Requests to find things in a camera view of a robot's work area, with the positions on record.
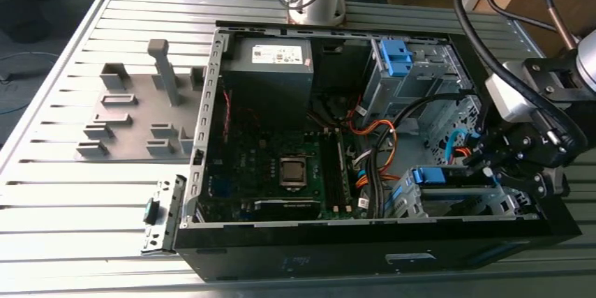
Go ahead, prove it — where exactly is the black office chair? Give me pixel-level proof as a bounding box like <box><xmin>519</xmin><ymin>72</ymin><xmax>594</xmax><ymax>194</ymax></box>
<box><xmin>0</xmin><ymin>0</ymin><xmax>51</xmax><ymax>44</ymax></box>

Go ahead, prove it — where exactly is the green RAM stick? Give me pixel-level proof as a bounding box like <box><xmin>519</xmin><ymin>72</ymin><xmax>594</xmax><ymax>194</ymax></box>
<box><xmin>337</xmin><ymin>129</ymin><xmax>353</xmax><ymax>210</ymax></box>

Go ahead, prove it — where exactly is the black graphics card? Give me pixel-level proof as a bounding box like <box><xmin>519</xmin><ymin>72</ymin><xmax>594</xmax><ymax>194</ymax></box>
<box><xmin>253</xmin><ymin>198</ymin><xmax>322</xmax><ymax>221</ymax></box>

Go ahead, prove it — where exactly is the blue floor cable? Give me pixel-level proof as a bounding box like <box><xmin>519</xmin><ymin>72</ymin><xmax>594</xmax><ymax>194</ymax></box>
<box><xmin>0</xmin><ymin>100</ymin><xmax>29</xmax><ymax>116</ymax></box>

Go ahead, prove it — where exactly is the grey power supply unit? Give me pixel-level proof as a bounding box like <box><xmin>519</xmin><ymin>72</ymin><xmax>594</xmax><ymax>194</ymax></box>
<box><xmin>221</xmin><ymin>38</ymin><xmax>313</xmax><ymax>128</ymax></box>

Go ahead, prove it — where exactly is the thick black case cable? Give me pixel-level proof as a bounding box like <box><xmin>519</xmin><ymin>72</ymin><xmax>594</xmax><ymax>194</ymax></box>
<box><xmin>365</xmin><ymin>94</ymin><xmax>466</xmax><ymax>218</ymax></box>

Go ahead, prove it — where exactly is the black side camera mount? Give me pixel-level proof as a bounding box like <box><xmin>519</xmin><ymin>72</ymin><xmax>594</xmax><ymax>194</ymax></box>
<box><xmin>519</xmin><ymin>56</ymin><xmax>582</xmax><ymax>103</ymax></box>

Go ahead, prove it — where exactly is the metal case latch bracket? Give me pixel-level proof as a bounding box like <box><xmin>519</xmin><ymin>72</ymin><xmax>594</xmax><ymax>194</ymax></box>
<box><xmin>139</xmin><ymin>174</ymin><xmax>186</xmax><ymax>255</ymax></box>

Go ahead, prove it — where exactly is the thin red wire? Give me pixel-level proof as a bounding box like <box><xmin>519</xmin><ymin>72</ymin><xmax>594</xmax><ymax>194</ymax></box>
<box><xmin>221</xmin><ymin>88</ymin><xmax>233</xmax><ymax>142</ymax></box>

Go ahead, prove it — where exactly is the hard disk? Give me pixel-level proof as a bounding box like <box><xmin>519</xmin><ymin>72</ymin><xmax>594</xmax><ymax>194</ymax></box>
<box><xmin>390</xmin><ymin>167</ymin><xmax>506</xmax><ymax>217</ymax></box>

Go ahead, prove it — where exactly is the black CPU fan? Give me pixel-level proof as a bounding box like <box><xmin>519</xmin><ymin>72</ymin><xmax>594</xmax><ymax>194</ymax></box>
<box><xmin>309</xmin><ymin>90</ymin><xmax>359</xmax><ymax>126</ymax></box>

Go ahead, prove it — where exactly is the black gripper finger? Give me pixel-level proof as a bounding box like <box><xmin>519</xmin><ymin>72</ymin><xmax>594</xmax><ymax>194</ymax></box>
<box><xmin>465</xmin><ymin>126</ymin><xmax>513</xmax><ymax>175</ymax></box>
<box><xmin>495</xmin><ymin>160</ymin><xmax>571</xmax><ymax>197</ymax></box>

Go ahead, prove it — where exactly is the metal disk bay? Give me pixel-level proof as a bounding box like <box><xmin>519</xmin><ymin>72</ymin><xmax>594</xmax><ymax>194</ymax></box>
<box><xmin>387</xmin><ymin>164</ymin><xmax>531</xmax><ymax>218</ymax></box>

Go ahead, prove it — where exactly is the grey parts rack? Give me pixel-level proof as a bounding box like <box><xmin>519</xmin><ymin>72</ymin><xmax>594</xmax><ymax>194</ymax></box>
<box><xmin>73</xmin><ymin>38</ymin><xmax>207</xmax><ymax>165</ymax></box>

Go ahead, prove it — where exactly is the black PC case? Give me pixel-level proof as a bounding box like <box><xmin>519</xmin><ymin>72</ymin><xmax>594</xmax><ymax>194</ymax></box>
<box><xmin>174</xmin><ymin>20</ymin><xmax>582</xmax><ymax>282</ymax></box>

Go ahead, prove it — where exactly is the brown braided hose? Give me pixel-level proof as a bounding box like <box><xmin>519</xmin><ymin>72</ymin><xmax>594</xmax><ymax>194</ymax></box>
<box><xmin>534</xmin><ymin>0</ymin><xmax>582</xmax><ymax>51</ymax></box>

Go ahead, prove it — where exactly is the metal optical drive cage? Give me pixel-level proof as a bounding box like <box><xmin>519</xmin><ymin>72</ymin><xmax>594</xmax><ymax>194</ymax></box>
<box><xmin>362</xmin><ymin>38</ymin><xmax>470</xmax><ymax>128</ymax></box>

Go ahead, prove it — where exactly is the blue plastic drive latch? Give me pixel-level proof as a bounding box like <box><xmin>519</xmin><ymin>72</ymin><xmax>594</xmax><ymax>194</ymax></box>
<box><xmin>378</xmin><ymin>38</ymin><xmax>414</xmax><ymax>77</ymax></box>

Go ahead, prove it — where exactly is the black RAM slot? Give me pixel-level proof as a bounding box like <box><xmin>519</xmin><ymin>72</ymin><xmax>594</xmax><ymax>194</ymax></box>
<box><xmin>322</xmin><ymin>129</ymin><xmax>339</xmax><ymax>210</ymax></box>

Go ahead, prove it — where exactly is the blue data wire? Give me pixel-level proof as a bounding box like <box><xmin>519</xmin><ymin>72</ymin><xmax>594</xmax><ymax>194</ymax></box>
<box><xmin>446</xmin><ymin>130</ymin><xmax>470</xmax><ymax>166</ymax></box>

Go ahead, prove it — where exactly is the orange power wire bundle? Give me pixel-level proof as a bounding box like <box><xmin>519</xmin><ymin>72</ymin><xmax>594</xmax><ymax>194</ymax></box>
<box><xmin>346</xmin><ymin>119</ymin><xmax>402</xmax><ymax>193</ymax></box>

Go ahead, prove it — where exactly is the green motherboard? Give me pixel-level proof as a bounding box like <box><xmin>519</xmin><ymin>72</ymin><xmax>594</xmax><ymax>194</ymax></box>
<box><xmin>203</xmin><ymin>126</ymin><xmax>359</xmax><ymax>222</ymax></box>

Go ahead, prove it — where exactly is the silver CPU in socket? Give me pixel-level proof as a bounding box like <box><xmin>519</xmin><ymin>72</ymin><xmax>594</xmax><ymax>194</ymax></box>
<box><xmin>278</xmin><ymin>158</ymin><xmax>307</xmax><ymax>187</ymax></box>

